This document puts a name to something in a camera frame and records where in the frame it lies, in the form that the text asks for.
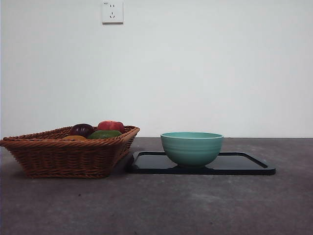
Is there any brown yellow kiwi fruit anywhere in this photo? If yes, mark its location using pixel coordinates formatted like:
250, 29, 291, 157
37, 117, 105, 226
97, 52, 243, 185
61, 135, 88, 141

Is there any brown wicker basket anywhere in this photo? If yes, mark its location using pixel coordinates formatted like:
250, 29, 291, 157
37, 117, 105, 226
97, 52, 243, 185
0, 125, 140, 179

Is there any green avocado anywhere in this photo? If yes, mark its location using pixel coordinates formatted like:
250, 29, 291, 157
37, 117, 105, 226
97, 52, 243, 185
87, 129, 122, 140

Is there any white wall socket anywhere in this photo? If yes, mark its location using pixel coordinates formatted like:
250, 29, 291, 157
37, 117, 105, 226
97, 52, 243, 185
102, 0, 124, 24

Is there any dark red plum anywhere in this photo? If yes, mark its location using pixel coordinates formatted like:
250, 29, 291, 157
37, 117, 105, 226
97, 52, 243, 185
69, 123, 95, 138

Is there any teal ceramic bowl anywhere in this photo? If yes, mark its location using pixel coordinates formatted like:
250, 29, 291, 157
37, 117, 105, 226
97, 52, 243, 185
160, 131, 224, 169

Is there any black rectangular tray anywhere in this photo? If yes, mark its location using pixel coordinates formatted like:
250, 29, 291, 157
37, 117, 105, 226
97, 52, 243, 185
125, 151, 276, 175

